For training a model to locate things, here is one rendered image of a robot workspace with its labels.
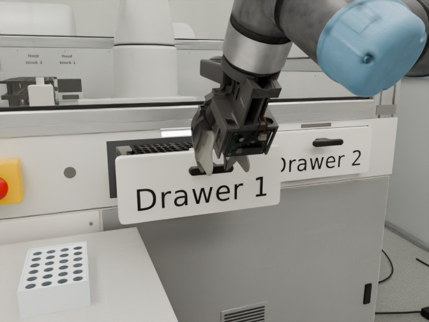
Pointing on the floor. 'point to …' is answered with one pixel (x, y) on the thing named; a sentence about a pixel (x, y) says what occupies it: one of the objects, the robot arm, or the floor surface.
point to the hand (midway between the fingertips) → (214, 161)
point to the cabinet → (255, 253)
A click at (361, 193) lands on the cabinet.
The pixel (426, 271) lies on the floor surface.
